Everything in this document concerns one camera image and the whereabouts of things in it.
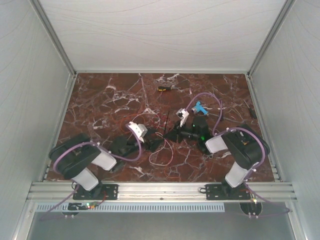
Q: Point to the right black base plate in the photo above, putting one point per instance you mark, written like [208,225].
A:
[214,192]

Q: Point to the blue plastic tool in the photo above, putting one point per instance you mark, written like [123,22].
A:
[198,108]

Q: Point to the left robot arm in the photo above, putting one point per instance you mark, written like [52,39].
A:
[73,157]

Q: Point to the black screwdriver far right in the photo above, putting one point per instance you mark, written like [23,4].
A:
[252,112]

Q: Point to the yellow black screwdriver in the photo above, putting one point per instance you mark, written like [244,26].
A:
[166,88]

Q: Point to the slotted grey cable duct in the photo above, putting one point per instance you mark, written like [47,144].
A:
[138,207]

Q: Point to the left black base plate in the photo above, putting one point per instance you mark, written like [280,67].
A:
[100,192]

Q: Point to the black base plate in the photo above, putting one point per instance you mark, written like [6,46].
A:
[214,192]
[100,192]

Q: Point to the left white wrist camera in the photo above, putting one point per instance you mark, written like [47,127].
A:
[139,129]

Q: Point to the aluminium front rail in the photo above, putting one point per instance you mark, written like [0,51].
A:
[159,191]

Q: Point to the black handle screwdriver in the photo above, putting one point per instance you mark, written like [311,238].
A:
[222,111]

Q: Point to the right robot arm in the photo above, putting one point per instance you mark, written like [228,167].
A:
[248,149]

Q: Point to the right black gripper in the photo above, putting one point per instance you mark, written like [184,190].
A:
[174,134]

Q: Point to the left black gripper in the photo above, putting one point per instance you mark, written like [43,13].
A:
[153,143]

